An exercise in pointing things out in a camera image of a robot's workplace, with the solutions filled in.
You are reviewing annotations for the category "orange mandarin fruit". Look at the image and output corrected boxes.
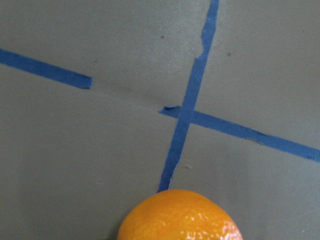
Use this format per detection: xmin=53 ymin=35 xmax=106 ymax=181
xmin=117 ymin=189 xmax=243 ymax=240

